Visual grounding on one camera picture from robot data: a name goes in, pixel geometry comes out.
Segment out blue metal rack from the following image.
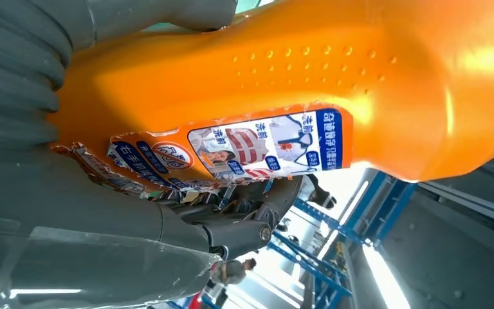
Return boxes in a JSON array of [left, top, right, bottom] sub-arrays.
[[268, 170, 418, 309]]

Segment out person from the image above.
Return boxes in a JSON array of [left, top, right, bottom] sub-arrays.
[[208, 257, 257, 287]]

